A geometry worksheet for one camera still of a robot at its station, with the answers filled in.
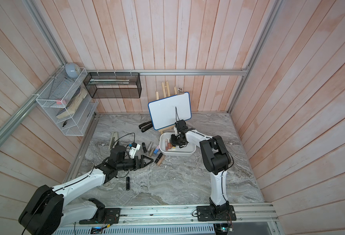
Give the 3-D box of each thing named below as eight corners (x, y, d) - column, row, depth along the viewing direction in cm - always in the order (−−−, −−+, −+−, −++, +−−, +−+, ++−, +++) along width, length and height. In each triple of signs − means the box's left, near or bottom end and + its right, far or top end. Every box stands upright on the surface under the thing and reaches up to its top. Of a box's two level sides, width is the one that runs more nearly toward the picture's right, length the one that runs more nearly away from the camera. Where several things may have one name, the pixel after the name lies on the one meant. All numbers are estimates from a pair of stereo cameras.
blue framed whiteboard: (155, 137, 107) (152, 111, 87) (151, 128, 113) (147, 102, 92) (190, 126, 114) (195, 100, 93) (185, 118, 120) (188, 92, 99)
